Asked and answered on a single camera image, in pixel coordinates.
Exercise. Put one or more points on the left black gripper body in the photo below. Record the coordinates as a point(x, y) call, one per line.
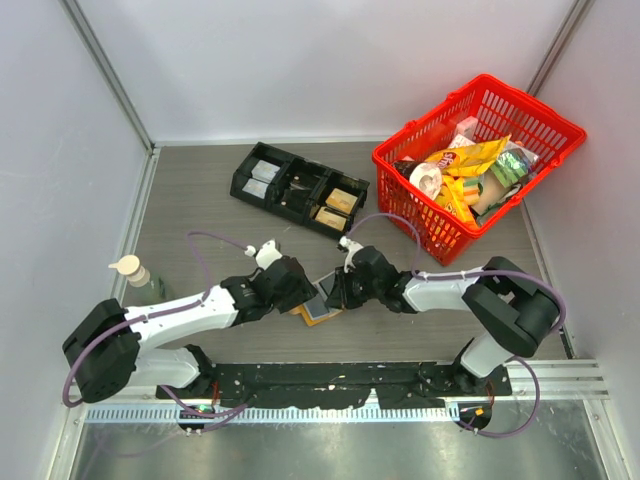
point(300, 293)

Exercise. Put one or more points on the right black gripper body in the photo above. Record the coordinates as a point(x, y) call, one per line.
point(355, 289)

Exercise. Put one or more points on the orange leather card holder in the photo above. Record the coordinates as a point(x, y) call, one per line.
point(315, 311)

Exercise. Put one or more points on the dark grey credit card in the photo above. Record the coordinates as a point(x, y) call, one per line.
point(326, 284)

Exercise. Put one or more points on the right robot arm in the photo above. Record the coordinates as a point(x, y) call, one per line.
point(517, 310)

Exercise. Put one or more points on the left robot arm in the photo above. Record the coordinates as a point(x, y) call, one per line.
point(114, 347)

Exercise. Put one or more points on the tan card box upper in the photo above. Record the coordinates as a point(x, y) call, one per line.
point(341, 200)

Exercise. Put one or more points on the white card box upper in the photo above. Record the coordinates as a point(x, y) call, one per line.
point(265, 171)

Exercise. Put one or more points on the black compartment tray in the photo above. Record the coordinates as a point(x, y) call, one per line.
point(300, 188)

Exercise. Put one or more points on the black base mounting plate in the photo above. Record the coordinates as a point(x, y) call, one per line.
point(328, 386)

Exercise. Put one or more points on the white paper roll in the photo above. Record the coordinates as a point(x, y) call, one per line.
point(427, 178)

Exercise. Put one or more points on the red plastic shopping basket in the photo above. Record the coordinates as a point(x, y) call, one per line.
point(546, 137)

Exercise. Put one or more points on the green soap pump bottle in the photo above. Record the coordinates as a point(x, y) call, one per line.
point(148, 288)

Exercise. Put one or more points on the yellow chips bag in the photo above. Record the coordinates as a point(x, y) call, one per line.
point(457, 165)

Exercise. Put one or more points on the pink white carton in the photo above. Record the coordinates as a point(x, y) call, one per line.
point(467, 127)

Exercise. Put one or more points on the green foil snack packet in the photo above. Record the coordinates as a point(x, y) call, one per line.
point(511, 166)

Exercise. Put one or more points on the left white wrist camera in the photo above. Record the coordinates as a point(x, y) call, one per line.
point(267, 254)

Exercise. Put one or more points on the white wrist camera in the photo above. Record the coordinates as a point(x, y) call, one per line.
point(348, 246)
point(267, 254)

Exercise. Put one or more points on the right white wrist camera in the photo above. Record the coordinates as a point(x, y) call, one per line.
point(348, 246)

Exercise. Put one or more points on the white perforated cable duct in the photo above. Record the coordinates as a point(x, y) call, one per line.
point(369, 413)

